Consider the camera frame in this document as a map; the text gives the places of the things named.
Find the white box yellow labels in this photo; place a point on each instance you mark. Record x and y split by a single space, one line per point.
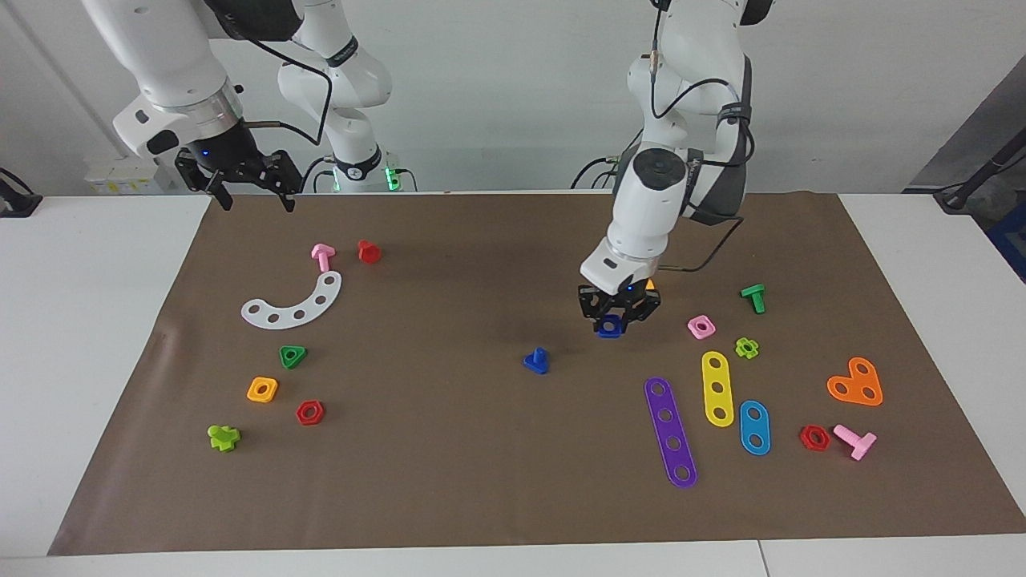
120 175

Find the green toy bolt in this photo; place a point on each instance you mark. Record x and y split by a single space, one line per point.
753 295

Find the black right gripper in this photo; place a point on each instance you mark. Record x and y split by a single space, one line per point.
226 152

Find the orange square toy nut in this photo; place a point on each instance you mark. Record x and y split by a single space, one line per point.
272 385

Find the pink toy bolt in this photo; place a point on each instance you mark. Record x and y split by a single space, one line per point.
322 256
859 443

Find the red hexagon toy nut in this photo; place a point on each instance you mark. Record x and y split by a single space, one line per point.
805 437
300 413

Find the orange three-hole corner plate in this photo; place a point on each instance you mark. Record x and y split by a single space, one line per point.
854 385

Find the blue crate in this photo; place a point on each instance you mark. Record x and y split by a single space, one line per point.
1011 240

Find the lime green flower nut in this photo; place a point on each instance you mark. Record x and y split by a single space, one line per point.
753 351

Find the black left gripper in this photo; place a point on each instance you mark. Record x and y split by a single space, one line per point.
613 303

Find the red toy bolt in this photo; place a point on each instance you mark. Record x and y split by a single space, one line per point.
369 253

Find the yellow three-hole strip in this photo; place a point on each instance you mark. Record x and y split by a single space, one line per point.
716 375

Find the pink square toy nut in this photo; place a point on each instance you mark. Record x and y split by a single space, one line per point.
692 324

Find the black clamp stand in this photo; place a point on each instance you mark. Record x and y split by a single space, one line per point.
16 200

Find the black tripod stand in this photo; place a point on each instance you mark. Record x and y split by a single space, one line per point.
982 172

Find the purple four-hole strip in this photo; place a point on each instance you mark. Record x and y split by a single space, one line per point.
670 429

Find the green triangle toy nut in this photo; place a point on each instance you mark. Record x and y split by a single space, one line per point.
300 351

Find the brown table mat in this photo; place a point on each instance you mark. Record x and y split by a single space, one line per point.
481 465

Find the blue two-hole strip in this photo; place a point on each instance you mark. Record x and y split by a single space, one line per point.
754 427

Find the white curved five-hole plate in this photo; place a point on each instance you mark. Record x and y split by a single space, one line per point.
309 308

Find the blue triangle-head toy bolt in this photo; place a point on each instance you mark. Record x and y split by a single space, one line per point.
537 365

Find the blue square toy nut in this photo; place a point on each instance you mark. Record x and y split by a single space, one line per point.
601 330

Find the lime green cross-head bolt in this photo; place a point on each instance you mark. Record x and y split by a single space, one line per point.
223 437

